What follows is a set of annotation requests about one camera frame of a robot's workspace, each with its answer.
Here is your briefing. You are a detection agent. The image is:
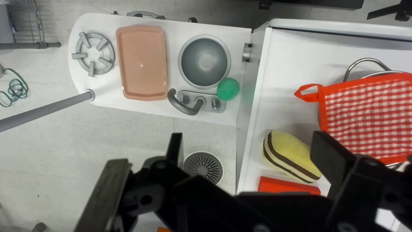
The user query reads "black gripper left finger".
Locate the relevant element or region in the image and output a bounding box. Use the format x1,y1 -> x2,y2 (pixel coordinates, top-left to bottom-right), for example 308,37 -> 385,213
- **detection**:
75,133 -> 241,232

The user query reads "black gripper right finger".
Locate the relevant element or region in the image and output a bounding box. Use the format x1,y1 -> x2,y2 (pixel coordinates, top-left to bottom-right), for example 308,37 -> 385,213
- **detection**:
311,132 -> 412,232

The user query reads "black and yellow sponge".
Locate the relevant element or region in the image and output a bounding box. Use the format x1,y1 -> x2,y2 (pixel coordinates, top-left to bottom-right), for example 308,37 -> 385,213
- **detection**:
263,131 -> 322,185

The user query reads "grey toy sink bowl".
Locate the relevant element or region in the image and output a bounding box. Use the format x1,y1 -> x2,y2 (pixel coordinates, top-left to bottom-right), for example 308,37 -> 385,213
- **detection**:
178,35 -> 232,89

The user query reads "round grey floor drain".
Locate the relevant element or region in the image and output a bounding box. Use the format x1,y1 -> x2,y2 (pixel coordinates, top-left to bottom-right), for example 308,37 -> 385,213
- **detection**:
183,151 -> 223,185

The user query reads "orange checkered pot holder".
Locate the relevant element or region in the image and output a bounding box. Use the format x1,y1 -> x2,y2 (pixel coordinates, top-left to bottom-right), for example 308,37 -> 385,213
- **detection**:
294,73 -> 412,166

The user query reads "orange rectangular block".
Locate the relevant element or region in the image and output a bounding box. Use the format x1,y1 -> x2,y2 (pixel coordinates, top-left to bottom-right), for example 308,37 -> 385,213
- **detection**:
258,177 -> 321,195

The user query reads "grey toy faucet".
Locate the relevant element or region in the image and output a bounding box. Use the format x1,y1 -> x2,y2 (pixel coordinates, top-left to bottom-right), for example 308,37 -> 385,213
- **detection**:
168,89 -> 227,117

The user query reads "stainless steel pot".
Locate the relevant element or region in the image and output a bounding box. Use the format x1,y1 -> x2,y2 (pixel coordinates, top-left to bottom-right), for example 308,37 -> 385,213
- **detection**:
343,57 -> 390,82

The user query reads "grey metal pole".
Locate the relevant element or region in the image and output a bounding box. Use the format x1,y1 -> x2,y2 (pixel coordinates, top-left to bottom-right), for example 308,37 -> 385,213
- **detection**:
0,89 -> 96,133

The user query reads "green ball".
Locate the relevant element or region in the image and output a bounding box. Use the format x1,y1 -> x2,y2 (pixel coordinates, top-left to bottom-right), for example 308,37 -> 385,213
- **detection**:
217,78 -> 240,101

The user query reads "pink plastic tray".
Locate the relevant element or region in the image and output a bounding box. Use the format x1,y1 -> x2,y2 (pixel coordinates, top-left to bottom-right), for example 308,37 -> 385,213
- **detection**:
116,25 -> 169,101

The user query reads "white toy kitchen cabinet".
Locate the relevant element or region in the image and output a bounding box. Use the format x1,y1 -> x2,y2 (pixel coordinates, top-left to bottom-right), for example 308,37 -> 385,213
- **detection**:
235,19 -> 412,232

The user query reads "grey toy stove burner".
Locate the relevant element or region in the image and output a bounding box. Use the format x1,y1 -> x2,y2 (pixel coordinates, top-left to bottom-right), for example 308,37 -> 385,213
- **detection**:
71,31 -> 116,78

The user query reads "grey cabinet door latch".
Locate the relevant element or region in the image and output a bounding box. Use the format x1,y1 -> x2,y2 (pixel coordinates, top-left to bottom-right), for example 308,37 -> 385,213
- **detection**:
242,43 -> 253,62

